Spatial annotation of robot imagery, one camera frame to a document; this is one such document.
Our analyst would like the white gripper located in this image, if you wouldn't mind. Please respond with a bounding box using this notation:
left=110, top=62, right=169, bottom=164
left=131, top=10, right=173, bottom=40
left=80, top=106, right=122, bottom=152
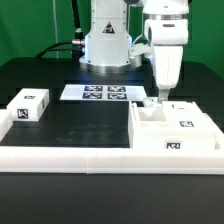
left=151, top=46, right=183, bottom=102

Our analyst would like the white cabinet door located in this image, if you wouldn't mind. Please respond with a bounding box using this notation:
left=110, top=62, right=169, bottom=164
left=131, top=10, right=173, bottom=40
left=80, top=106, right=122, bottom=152
left=162, top=101, right=215, bottom=135
left=143, top=97, right=162, bottom=108

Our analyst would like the white cabinet body box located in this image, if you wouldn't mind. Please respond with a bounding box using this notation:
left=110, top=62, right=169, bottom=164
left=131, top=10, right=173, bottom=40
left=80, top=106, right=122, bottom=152
left=128, top=102, right=224, bottom=151

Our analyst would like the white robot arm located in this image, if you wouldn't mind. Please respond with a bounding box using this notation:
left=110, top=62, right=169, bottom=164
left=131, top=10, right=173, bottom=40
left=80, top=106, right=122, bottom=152
left=80, top=0, right=189, bottom=102

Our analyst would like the small white cabinet top block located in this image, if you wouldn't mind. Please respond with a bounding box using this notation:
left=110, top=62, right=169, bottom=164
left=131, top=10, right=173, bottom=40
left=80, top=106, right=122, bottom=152
left=7, top=88, right=49, bottom=121

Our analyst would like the white marker sheet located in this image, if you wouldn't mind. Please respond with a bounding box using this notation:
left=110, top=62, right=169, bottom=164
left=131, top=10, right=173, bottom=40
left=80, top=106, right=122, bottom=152
left=60, top=84, right=146, bottom=101

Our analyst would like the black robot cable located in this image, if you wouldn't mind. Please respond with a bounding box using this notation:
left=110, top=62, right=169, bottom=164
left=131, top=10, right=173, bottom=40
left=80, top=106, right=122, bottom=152
left=35, top=0, right=86, bottom=60

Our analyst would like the thin grey background cable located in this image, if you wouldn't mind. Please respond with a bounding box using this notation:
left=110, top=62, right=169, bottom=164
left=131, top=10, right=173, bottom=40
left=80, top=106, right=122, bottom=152
left=52, top=0, right=60, bottom=50

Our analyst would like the white U-shaped fence frame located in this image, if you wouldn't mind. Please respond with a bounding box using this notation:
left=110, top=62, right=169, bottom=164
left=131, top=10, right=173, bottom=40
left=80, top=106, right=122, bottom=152
left=0, top=110, right=224, bottom=174

